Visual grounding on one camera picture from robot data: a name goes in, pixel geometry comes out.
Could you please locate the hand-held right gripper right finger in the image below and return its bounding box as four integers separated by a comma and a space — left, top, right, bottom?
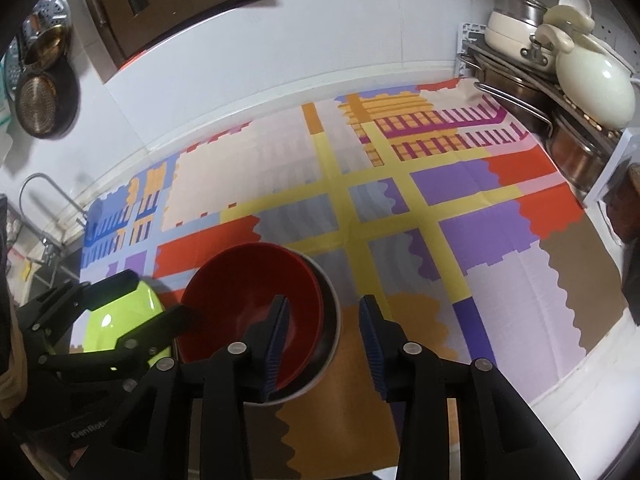
359, 295, 561, 480

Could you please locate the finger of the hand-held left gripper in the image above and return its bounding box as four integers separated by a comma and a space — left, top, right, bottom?
114, 304, 202, 361
17, 269, 142, 341

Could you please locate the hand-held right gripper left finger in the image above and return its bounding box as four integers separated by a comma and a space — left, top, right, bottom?
67, 295, 291, 480

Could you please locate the green plate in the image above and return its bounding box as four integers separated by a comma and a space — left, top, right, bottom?
70, 277, 173, 361

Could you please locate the white bowl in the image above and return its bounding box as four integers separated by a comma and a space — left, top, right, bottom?
260, 250, 342, 406

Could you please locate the red bowl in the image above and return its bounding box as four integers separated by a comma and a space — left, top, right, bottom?
178, 243, 325, 391

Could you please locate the person's left forearm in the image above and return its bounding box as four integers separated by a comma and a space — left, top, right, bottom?
0, 300, 28, 418

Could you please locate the stainless steel sink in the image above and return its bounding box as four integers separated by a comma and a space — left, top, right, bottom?
30, 245, 83, 291

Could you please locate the tall chrome pull-out faucet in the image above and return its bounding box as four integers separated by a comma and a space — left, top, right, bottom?
15, 220, 63, 268

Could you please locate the colourful patterned table mat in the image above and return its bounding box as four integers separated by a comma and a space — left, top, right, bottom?
70, 77, 631, 480

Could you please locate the thin gooseneck faucet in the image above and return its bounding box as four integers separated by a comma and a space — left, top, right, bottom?
19, 172, 91, 231

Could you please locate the paper towel pack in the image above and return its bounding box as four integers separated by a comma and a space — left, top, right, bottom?
0, 55, 18, 166

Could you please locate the dark frying pan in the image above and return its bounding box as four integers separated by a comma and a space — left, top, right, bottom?
14, 70, 81, 139

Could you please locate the small brass saucepan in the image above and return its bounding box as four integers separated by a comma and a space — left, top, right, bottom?
22, 22, 71, 68

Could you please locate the copper-toned steel pot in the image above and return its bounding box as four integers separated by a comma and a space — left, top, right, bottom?
545, 110, 621, 193

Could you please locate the perforated steel steamer tray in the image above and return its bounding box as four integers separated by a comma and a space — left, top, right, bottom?
2, 0, 68, 91

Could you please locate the glass jar with dark contents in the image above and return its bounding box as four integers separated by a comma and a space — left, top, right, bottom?
605, 162, 640, 246

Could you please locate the wide steel pot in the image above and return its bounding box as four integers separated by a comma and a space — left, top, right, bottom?
460, 45, 556, 136

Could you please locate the white rack side panel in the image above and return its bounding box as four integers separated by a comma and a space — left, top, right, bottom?
582, 127, 640, 206

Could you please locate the metal pot rack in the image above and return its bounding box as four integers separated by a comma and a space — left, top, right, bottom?
457, 40, 636, 201

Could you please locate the cream pot with lid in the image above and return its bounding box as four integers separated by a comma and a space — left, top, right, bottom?
484, 0, 558, 73

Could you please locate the cream kettle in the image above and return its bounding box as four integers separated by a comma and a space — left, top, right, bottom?
535, 5, 637, 129

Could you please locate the dark brown window frame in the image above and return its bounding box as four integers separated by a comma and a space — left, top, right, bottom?
75, 0, 453, 86

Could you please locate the white wall socket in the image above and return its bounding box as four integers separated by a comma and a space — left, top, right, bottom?
592, 17, 636, 68

